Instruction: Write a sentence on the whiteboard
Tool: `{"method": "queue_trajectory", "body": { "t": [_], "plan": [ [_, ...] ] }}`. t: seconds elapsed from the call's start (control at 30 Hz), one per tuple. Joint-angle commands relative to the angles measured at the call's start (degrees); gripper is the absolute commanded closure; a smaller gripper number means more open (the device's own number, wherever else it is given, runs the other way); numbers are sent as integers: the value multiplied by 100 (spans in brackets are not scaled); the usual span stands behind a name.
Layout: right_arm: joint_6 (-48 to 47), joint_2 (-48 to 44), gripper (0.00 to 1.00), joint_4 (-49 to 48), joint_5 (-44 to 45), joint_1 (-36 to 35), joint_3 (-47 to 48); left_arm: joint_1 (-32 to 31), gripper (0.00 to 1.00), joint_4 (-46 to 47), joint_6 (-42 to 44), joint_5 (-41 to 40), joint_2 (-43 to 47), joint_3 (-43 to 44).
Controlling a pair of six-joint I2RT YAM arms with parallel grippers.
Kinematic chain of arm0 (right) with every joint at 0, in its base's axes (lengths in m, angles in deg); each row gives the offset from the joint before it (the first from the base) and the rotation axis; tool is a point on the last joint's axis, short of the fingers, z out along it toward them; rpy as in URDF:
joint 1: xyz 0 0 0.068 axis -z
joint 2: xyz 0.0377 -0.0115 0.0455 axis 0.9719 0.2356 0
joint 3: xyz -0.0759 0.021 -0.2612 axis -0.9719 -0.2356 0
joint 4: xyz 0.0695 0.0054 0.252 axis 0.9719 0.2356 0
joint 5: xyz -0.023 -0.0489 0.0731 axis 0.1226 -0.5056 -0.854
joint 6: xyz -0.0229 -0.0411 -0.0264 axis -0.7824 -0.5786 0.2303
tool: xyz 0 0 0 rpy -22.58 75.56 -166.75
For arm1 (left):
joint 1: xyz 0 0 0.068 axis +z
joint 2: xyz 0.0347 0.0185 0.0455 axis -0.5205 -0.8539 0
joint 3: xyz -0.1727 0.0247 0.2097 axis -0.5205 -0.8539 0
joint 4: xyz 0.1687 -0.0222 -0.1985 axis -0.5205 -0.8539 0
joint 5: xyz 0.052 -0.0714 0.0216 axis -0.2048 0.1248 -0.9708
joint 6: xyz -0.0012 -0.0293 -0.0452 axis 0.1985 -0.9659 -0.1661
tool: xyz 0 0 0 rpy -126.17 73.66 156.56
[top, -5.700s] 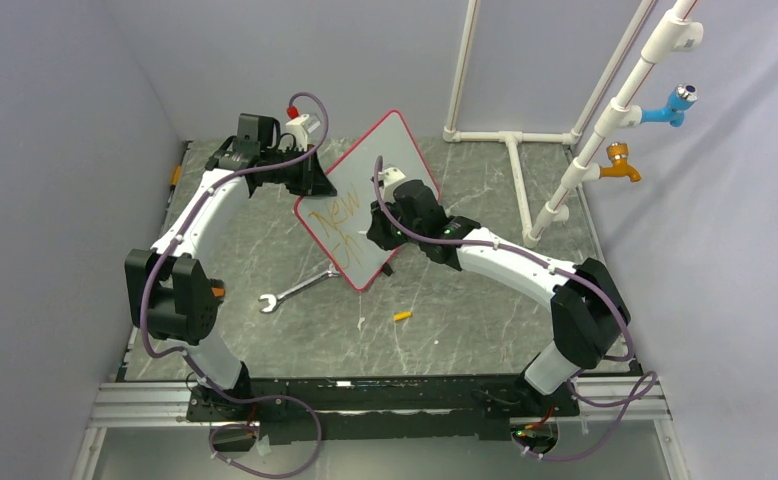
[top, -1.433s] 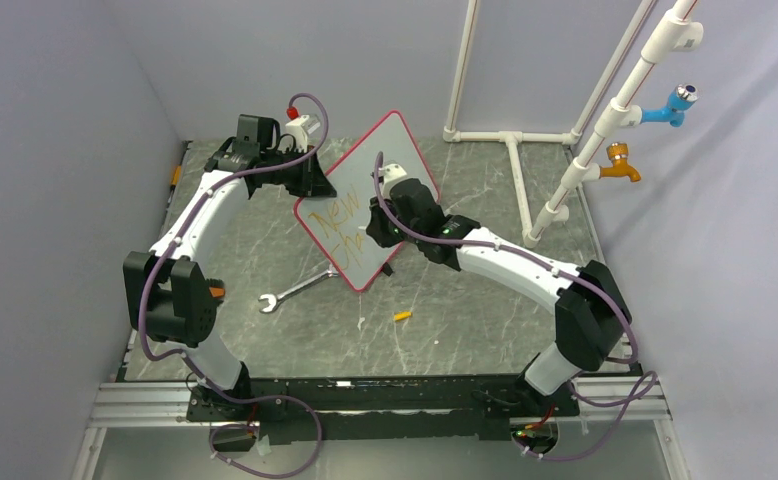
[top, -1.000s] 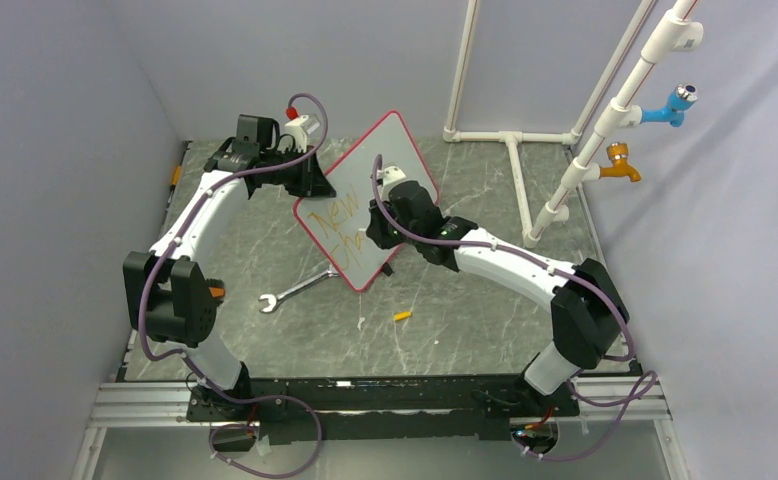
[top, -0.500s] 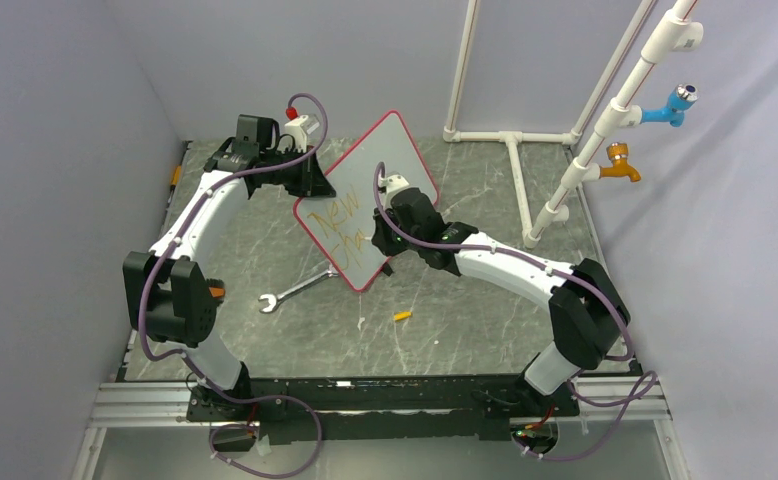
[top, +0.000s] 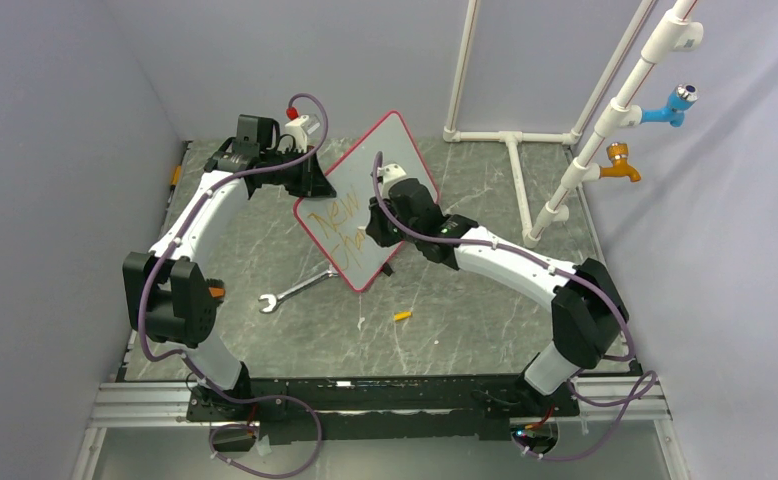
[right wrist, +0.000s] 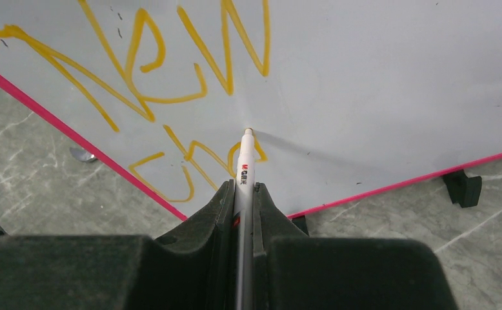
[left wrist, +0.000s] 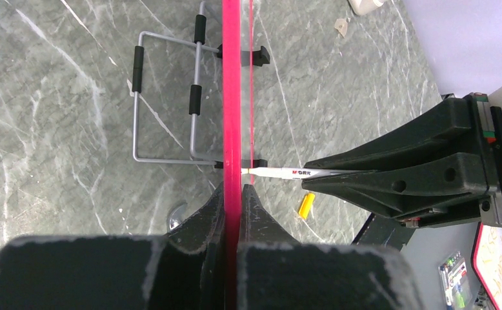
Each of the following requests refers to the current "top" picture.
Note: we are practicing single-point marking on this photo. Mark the aluminium frame rail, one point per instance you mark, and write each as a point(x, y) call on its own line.
point(122, 405)

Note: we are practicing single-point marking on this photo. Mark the orange tap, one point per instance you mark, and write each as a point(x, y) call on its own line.
point(618, 154)

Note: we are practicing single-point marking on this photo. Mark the orange black hex key set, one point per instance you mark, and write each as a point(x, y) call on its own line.
point(217, 293)

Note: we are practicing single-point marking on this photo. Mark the pink framed whiteboard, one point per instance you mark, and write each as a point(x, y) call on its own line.
point(335, 225)

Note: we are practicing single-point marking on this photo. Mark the white pvc pipe frame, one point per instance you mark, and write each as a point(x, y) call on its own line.
point(560, 72)

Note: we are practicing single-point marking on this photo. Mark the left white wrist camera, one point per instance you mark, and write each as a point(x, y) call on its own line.
point(300, 127)

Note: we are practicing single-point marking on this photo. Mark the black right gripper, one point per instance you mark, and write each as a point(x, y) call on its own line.
point(376, 226)

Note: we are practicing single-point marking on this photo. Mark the orange black tool at wall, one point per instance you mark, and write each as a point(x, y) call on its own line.
point(175, 178)

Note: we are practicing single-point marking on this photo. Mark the blue tap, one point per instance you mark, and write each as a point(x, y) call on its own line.
point(681, 99)

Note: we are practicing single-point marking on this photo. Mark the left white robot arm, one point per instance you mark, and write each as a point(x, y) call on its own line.
point(171, 304)

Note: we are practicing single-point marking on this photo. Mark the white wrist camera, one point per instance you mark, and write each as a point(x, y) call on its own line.
point(387, 176)
point(300, 127)

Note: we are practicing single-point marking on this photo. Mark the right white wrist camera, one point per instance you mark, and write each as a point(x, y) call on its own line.
point(387, 176)

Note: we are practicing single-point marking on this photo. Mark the silver wrench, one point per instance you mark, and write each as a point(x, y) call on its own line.
point(271, 302)

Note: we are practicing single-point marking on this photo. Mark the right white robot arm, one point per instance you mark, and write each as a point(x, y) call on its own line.
point(587, 312)

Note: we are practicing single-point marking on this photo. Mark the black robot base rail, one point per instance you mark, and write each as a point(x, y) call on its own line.
point(297, 409)

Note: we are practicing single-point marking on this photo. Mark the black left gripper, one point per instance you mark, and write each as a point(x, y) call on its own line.
point(312, 183)

